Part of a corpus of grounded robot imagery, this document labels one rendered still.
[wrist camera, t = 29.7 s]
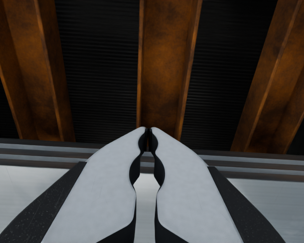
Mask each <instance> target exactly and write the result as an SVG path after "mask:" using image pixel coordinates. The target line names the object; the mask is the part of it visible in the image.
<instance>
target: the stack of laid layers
mask: <svg viewBox="0 0 304 243"><path fill-rule="evenodd" d="M106 145H107V144H95V143H79V142H62V141H45V140H29V139H12V138H0V164H1V165H18V166H36V167H53V168H70V169H71V168H72V167H73V166H74V165H75V164H77V163H78V162H79V161H81V162H85V161H86V160H88V159H89V158H90V157H91V156H92V155H93V154H95V153H96V152H97V151H98V150H100V149H101V148H103V147H104V146H106ZM191 150H192V151H193V152H195V153H196V154H197V155H198V156H199V157H200V158H201V159H202V160H203V161H204V162H205V163H206V164H207V165H208V166H215V167H216V168H217V169H218V170H219V171H220V172H221V173H222V174H223V175H224V176H225V177H232V178H249V179H267V180H284V181H300V182H304V156H303V155H286V154H269V153H253V152H236V151H219V150H203V149H191ZM154 161H155V159H154V156H153V155H152V153H151V152H149V147H147V151H146V152H144V153H143V154H142V156H141V158H140V173H154Z"/></svg>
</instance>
